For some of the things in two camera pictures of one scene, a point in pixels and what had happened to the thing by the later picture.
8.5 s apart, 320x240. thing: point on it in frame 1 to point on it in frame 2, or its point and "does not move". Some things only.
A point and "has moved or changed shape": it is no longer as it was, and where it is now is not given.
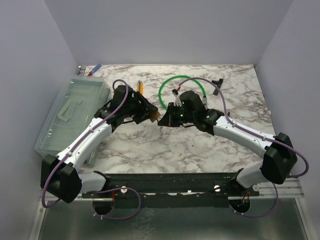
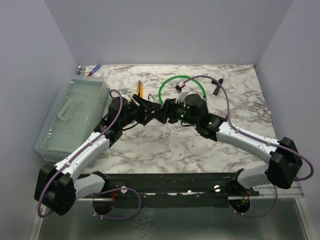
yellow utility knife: (140, 87) does not move
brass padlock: (154, 116) has moved or changed shape
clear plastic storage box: (72, 111) does not move
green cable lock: (204, 98) does not move
